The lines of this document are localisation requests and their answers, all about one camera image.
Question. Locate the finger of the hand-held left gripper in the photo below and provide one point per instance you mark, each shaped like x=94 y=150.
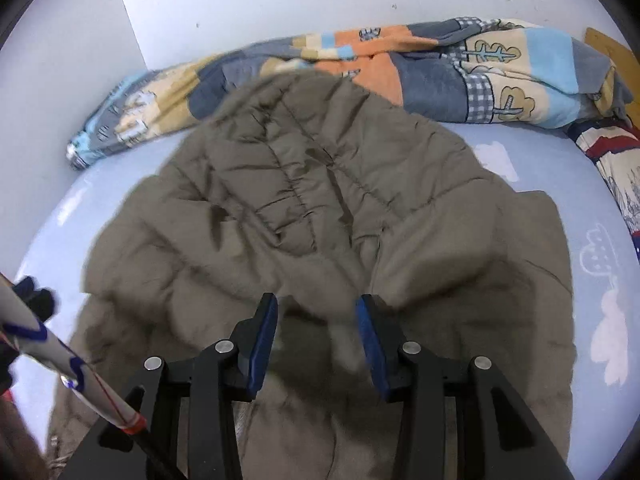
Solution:
x=36 y=300
x=7 y=367

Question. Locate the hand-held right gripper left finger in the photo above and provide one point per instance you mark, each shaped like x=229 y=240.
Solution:
x=260 y=350

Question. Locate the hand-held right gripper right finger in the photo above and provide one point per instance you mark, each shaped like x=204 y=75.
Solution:
x=372 y=350

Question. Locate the brown quilted puffer jacket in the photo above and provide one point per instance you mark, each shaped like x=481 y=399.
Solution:
x=325 y=200

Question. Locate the patchwork cartoon blanket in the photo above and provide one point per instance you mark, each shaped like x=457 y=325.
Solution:
x=430 y=85

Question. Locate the blue star print pillow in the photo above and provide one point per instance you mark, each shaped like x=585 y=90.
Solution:
x=617 y=160

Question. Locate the wooden headboard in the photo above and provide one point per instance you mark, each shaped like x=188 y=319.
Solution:
x=612 y=52

